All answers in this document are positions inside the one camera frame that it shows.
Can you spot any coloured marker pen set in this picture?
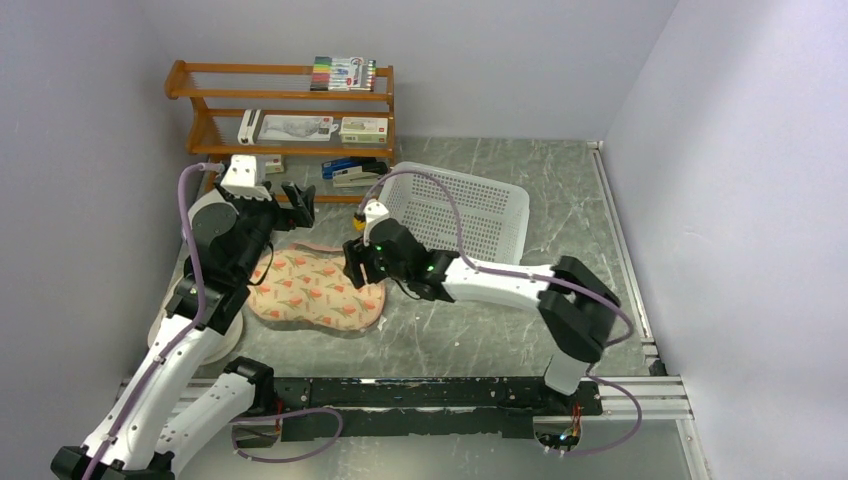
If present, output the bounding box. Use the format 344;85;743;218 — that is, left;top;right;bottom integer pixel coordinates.
310;56;377;92

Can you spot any white flat packaged item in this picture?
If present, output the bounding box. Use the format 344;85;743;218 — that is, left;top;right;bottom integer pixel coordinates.
257;115;339;142

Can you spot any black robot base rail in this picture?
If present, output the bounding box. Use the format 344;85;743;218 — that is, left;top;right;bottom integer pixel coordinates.
231;376;602;448

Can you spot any floral pink mesh laundry bag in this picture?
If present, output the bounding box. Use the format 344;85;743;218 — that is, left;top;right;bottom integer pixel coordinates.
246;243;387;332

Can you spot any blue stapler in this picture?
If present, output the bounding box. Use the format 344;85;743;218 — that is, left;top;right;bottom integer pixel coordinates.
321;157;389;180

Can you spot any green white small box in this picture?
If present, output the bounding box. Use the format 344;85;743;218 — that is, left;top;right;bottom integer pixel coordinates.
338;117;389;144

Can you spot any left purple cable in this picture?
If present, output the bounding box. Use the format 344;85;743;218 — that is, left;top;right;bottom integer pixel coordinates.
79;162;346;480

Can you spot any purple cable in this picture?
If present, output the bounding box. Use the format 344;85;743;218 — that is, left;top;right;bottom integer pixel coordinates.
356;168;644;458
79;162;346;480

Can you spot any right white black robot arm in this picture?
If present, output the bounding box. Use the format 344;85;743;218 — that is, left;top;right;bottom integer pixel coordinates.
342;219;623;414

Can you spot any small yellow block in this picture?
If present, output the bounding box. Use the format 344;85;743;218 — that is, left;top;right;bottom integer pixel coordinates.
353;215;366;232

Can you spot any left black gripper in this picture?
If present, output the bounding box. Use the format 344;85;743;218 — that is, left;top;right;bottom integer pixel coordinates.
213;176;315;280

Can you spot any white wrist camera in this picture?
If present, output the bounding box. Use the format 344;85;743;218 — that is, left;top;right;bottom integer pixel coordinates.
220;154;272;201
354;199;391;233

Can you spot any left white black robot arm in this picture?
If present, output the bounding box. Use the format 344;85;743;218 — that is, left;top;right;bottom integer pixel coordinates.
50;182;315;479

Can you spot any white box under shelf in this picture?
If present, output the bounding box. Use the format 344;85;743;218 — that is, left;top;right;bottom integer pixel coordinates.
257;154;285;175

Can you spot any grey black stapler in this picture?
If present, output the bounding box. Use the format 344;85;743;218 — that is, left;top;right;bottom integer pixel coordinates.
332;164;389;188

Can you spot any wooden three-tier shelf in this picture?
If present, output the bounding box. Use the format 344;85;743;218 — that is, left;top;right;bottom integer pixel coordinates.
164;60;396;203

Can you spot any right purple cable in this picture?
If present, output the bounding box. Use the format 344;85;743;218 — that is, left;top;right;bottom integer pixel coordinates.
356;168;644;458

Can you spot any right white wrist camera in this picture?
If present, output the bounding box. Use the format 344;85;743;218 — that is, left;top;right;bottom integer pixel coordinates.
354;199;391;233

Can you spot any white perforated plastic basket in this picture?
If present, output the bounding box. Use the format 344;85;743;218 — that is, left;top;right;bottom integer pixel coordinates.
377;162;530;265

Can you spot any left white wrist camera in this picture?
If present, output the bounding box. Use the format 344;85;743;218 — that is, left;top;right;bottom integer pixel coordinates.
220;154;272;201

